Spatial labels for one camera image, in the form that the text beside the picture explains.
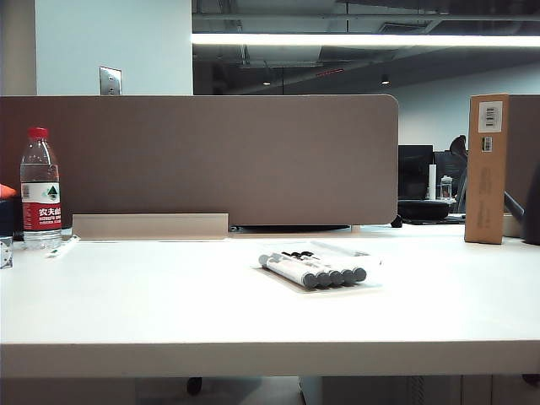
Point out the metal wall switch plate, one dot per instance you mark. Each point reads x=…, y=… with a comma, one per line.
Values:
x=110, y=80

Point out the black caster wheel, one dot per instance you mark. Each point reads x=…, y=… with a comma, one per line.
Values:
x=194, y=385

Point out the black partition clamp knob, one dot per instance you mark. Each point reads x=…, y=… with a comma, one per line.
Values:
x=397, y=221

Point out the orange object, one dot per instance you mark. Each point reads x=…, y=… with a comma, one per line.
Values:
x=6, y=190

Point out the tall brown cardboard box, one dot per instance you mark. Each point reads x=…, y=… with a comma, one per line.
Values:
x=485, y=190

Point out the white cylinder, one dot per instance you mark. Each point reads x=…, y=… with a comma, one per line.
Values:
x=433, y=181

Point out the clear water bottle red label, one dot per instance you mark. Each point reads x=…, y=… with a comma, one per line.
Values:
x=40, y=211

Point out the white marker black cap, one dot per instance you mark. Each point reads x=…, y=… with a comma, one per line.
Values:
x=348, y=274
x=323, y=277
x=336, y=276
x=310, y=279
x=359, y=273

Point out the small blue patterned box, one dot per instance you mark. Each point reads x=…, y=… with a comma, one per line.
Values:
x=6, y=253

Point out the brown desk partition panel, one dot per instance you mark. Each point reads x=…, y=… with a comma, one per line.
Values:
x=211, y=160

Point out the clear plastic marker packaging box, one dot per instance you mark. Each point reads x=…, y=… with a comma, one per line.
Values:
x=350, y=252

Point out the black computer monitor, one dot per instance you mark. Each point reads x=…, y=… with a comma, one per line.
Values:
x=415, y=173

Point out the black partition foot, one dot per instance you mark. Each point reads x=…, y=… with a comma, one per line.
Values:
x=295, y=228

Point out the long ceiling light strip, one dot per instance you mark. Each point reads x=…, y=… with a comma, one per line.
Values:
x=358, y=40

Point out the black round flat object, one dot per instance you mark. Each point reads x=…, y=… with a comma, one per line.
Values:
x=422, y=208

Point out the small glass jar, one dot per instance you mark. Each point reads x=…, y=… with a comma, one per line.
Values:
x=446, y=190

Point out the brown neighbouring partition panel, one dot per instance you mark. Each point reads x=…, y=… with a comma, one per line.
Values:
x=523, y=147

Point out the dark blue object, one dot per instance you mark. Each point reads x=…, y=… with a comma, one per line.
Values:
x=8, y=217

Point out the black office chair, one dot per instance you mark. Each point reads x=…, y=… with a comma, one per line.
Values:
x=459, y=145

